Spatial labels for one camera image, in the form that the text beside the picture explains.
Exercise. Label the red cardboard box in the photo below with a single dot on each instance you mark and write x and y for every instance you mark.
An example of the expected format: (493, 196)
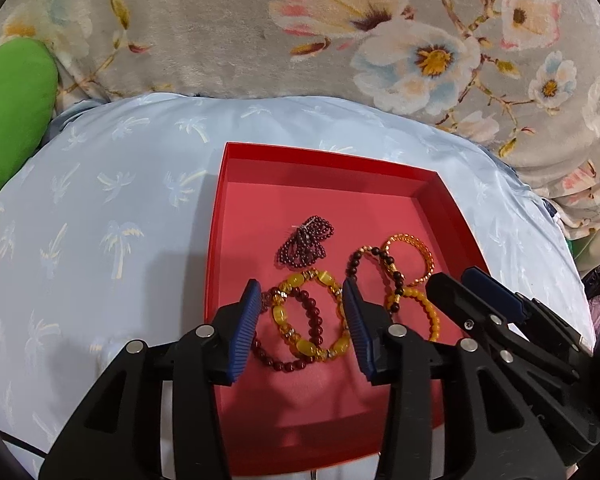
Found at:
(330, 200)

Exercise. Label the light blue palm-print cloth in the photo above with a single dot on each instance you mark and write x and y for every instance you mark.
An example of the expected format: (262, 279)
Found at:
(105, 260)

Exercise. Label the green pillow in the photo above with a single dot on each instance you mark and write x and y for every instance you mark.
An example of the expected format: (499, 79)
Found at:
(15, 110)

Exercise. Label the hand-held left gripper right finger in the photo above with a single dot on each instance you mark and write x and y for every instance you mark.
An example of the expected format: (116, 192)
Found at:
(357, 330)

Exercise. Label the grey floral blanket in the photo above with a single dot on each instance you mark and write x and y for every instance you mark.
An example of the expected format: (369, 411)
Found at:
(205, 35)

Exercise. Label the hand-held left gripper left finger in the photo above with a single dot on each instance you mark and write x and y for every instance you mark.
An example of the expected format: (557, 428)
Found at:
(245, 330)

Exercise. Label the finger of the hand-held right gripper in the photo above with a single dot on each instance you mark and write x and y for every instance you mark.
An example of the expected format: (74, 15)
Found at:
(450, 297)
(492, 290)

